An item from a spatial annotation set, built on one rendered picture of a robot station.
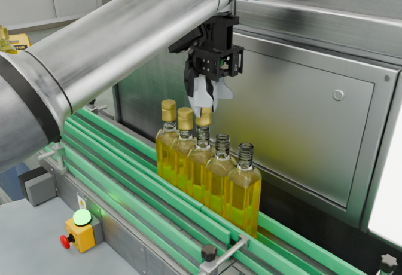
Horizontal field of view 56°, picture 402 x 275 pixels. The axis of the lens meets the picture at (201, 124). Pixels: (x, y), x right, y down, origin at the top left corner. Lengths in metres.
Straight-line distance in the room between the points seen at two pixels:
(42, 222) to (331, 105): 0.88
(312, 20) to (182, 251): 0.53
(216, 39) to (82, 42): 0.36
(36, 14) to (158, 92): 5.82
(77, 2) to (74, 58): 6.84
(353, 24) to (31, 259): 0.95
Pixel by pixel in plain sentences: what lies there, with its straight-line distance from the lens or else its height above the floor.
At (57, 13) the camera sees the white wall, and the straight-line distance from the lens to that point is 7.06.
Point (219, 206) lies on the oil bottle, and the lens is 0.84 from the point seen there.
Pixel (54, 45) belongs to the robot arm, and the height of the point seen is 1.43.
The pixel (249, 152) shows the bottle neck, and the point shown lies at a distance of 0.75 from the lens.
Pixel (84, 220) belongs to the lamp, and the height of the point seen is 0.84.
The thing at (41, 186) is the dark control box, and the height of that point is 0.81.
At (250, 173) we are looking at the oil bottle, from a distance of 0.77.
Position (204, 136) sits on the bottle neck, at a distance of 0.81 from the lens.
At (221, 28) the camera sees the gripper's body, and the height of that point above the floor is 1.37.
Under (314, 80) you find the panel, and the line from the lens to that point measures 0.77.
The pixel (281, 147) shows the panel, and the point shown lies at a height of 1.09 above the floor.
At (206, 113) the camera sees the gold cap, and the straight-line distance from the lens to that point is 0.79.
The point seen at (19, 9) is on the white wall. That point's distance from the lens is 6.82.
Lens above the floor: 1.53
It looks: 28 degrees down
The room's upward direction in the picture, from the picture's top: straight up
